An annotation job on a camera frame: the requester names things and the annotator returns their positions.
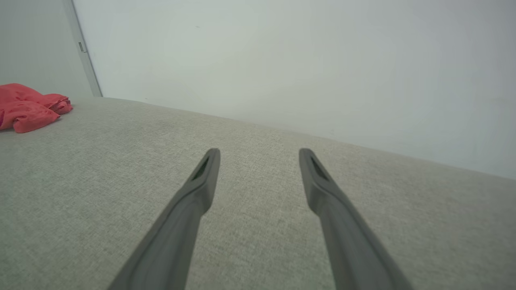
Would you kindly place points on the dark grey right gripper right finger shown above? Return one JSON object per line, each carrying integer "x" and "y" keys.
{"x": 346, "y": 233}

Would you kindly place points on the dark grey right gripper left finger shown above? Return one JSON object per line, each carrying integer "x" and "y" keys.
{"x": 177, "y": 225}

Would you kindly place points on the red Bulls 23 jersey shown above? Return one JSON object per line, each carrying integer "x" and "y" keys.
{"x": 26, "y": 108}

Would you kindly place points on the small metal door hinge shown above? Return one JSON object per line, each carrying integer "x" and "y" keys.
{"x": 82, "y": 46}

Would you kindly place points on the grey door frame strip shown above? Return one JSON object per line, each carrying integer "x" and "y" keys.
{"x": 82, "y": 48}

